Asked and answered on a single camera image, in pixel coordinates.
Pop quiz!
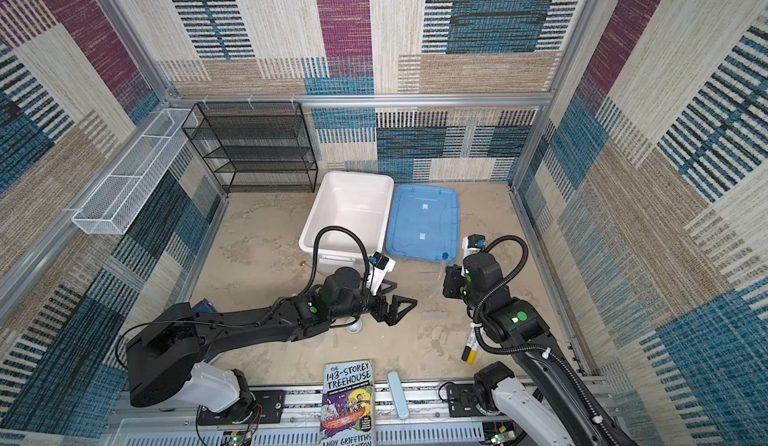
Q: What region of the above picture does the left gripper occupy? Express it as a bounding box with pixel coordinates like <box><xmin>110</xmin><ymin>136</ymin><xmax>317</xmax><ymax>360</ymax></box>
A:
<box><xmin>329</xmin><ymin>279</ymin><xmax>417</xmax><ymax>327</ymax></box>

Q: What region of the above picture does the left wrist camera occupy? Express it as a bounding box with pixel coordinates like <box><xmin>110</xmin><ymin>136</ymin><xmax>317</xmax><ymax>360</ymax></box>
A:
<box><xmin>367</xmin><ymin>251</ymin><xmax>396</xmax><ymax>296</ymax></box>

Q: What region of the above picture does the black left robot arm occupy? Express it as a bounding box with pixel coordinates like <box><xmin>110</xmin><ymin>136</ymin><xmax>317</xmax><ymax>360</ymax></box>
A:
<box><xmin>126</xmin><ymin>267</ymin><xmax>418</xmax><ymax>408</ymax></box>

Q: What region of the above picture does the blue plastic bin lid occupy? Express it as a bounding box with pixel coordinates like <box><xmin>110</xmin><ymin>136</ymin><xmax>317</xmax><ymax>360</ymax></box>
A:
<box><xmin>385</xmin><ymin>184</ymin><xmax>459</xmax><ymax>263</ymax></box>

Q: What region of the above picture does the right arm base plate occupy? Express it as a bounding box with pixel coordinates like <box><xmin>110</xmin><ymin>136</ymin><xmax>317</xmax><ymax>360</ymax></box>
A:
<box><xmin>438</xmin><ymin>381</ymin><xmax>499</xmax><ymax>417</ymax></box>

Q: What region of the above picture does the white wire wall basket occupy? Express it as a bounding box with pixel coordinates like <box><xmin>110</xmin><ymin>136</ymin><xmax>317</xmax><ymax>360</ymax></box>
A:
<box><xmin>72</xmin><ymin>108</ymin><xmax>189</xmax><ymax>235</ymax></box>

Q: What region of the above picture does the light blue case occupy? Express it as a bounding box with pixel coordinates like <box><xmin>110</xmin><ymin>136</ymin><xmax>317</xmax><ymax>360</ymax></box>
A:
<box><xmin>387</xmin><ymin>371</ymin><xmax>410</xmax><ymax>421</ymax></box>

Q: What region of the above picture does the treehouse paperback book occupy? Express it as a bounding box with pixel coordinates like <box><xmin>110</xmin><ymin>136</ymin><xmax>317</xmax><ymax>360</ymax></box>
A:
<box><xmin>319</xmin><ymin>360</ymin><xmax>375</xmax><ymax>446</ymax></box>

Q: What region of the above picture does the white plastic storage bin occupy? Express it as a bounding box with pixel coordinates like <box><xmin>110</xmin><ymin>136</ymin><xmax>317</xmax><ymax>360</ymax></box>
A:
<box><xmin>299</xmin><ymin>171</ymin><xmax>394</xmax><ymax>275</ymax></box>

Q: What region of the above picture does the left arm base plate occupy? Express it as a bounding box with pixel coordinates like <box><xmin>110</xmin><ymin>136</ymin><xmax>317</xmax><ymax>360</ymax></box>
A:
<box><xmin>196</xmin><ymin>389</ymin><xmax>286</xmax><ymax>426</ymax></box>

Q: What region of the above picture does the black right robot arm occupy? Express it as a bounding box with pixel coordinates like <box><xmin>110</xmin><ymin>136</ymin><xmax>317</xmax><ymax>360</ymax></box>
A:
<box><xmin>443</xmin><ymin>250</ymin><xmax>634</xmax><ymax>445</ymax></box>

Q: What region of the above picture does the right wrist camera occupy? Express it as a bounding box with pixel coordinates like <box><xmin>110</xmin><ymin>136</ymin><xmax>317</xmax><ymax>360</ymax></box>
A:
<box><xmin>461</xmin><ymin>234</ymin><xmax>486</xmax><ymax>258</ymax></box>

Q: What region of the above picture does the black mesh shelf rack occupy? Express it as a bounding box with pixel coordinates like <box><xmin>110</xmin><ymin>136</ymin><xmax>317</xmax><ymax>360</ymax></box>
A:
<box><xmin>182</xmin><ymin>102</ymin><xmax>318</xmax><ymax>194</ymax></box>

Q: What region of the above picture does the clear test tube rack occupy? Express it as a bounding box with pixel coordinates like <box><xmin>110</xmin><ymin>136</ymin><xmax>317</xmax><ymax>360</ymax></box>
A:
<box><xmin>416</xmin><ymin>271</ymin><xmax>444</xmax><ymax>302</ymax></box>

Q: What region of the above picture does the dark blue notebook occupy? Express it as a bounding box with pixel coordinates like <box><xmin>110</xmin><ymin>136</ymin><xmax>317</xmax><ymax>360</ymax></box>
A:
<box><xmin>191</xmin><ymin>299</ymin><xmax>217</xmax><ymax>314</ymax></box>

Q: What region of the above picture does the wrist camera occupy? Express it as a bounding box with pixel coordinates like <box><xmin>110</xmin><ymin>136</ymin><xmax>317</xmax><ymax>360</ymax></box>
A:
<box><xmin>367</xmin><ymin>251</ymin><xmax>396</xmax><ymax>296</ymax></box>
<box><xmin>461</xmin><ymin>234</ymin><xmax>486</xmax><ymax>258</ymax></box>

